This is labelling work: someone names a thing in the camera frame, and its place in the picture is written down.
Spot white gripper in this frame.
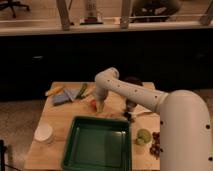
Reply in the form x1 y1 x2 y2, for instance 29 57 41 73
92 87 108 113

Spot dark red grapes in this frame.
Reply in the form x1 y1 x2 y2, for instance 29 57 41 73
149 132 161 159

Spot green square tray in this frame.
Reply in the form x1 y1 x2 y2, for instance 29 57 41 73
61 116 132 171

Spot dark red bowl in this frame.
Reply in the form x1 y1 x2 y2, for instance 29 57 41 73
124 77 143 86

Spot red apple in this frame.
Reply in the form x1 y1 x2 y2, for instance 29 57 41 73
90 99 97 110

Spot white paper cup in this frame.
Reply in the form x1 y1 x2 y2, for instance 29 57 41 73
34 123 53 144

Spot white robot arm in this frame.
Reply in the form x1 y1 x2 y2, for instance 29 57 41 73
93 67 213 171

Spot blue folded cloth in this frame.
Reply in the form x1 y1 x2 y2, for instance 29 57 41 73
52 88 80 106

